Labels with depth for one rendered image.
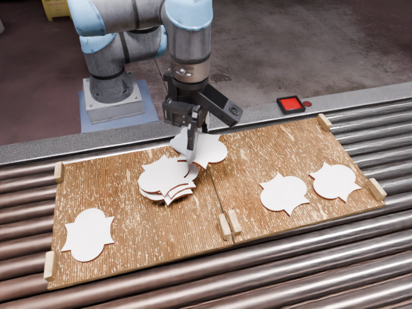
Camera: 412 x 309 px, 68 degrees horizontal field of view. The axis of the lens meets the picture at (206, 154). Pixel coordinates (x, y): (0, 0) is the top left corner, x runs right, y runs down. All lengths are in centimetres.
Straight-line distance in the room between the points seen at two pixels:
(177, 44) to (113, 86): 57
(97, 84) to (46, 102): 182
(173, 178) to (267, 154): 30
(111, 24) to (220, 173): 47
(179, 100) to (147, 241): 34
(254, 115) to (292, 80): 190
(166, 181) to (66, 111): 205
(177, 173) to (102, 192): 21
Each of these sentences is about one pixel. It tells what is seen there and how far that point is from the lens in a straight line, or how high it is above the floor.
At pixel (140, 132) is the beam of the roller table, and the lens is 101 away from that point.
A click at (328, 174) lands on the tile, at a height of 95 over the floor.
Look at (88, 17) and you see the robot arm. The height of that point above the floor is 137.
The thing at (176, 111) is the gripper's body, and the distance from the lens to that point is 63.
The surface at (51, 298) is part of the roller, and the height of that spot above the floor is 92.
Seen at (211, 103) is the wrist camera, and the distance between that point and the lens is 61.
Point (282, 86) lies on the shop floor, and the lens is 285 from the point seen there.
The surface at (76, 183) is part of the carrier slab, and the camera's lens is 90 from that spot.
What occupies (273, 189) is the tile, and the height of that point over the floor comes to 95.
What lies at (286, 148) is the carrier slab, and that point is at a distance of 94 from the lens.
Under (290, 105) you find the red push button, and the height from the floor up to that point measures 93.
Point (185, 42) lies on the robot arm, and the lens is 54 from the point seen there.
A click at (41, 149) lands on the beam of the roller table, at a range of 106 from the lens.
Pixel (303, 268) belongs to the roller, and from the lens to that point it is 77.
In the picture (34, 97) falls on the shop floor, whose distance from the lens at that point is 302.
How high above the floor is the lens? 160
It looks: 48 degrees down
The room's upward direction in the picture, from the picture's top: straight up
